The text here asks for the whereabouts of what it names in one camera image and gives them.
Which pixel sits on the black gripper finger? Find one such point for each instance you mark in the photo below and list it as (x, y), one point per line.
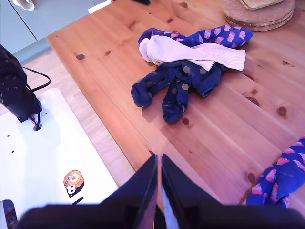
(186, 202)
(133, 205)

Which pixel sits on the blue cupcake pattern sock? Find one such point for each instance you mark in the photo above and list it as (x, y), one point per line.
(224, 35)
(281, 181)

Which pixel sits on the navy dotted sock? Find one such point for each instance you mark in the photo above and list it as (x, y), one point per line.
(143, 93)
(176, 105)

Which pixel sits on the white sock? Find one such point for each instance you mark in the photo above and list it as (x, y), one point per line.
(143, 48)
(171, 50)

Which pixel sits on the orange cartoon sticker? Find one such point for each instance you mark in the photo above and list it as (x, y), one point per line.
(74, 181)

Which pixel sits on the white mounting board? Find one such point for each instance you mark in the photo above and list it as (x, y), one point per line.
(47, 155)

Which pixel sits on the dark oval object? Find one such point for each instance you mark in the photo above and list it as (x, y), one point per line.
(8, 212)

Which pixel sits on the white block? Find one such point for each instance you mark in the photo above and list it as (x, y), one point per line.
(98, 7)

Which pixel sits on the small black object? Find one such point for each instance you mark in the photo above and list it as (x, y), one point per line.
(143, 2)

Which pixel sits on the grey cabinet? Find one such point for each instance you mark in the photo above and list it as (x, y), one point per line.
(47, 19)

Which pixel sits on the square cork coaster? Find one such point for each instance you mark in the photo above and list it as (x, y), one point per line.
(255, 8)
(262, 2)

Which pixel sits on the cream cloth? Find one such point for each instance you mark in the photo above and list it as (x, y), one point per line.
(23, 4)

